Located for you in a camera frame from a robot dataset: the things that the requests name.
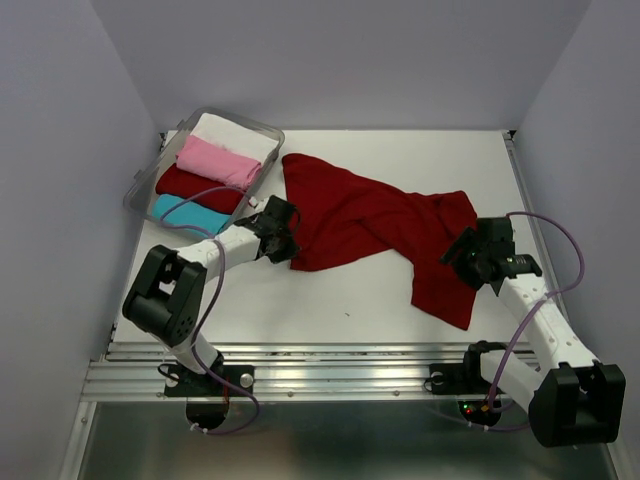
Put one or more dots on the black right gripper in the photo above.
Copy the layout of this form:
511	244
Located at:
464	239

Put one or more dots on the rolled dark red t shirt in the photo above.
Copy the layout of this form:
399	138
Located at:
184	185

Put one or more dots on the rolled white t shirt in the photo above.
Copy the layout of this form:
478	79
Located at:
233	137

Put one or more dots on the clear plastic storage bin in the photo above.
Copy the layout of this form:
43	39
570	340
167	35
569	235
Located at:
141	196

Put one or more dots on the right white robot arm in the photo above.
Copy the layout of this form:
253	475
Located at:
569	396

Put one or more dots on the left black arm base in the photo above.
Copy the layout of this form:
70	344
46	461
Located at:
181	382

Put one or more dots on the rolled pink t shirt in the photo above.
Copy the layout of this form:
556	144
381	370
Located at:
214	163

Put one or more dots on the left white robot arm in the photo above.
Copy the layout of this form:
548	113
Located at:
175	289

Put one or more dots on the rolled cyan t shirt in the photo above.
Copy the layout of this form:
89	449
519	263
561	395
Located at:
203	220

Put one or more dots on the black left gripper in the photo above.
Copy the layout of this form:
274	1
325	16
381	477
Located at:
287	252

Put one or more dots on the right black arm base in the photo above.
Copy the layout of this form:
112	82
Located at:
463	377

